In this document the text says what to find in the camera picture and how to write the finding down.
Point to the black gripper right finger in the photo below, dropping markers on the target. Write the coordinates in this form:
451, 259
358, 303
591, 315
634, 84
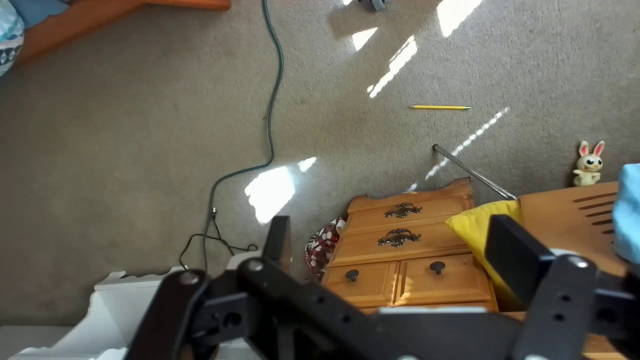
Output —
513, 257

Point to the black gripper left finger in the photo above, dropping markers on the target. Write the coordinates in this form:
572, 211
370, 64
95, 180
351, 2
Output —
277, 241

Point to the yellow cloth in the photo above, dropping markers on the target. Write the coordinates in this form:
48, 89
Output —
476, 230

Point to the crumpled red white wrappers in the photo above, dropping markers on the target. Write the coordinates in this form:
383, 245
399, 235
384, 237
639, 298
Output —
323, 247

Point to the wooden chair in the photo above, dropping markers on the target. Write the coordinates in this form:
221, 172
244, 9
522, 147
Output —
553, 221

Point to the wooden roll-top desk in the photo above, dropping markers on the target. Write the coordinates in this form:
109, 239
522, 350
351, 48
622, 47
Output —
467, 192

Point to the thin metal rod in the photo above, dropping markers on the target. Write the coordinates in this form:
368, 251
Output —
467, 171

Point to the bunny toy figure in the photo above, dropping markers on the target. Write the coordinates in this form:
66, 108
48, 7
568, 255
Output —
588, 172

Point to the light blue cloth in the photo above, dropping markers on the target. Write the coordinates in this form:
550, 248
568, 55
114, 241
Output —
629, 213

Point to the yellow pencil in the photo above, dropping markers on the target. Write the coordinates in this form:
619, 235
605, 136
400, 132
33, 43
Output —
440, 106

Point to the blue grey bedding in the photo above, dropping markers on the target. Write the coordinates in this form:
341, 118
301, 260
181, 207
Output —
37, 11

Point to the white blue plastic bag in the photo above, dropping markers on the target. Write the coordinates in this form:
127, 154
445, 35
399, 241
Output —
9, 41

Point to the wooden two-knob pedestal drawer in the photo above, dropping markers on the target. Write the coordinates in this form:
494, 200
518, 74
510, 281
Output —
373, 287

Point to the reddish wooden bed frame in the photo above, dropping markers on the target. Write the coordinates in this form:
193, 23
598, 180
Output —
86, 17

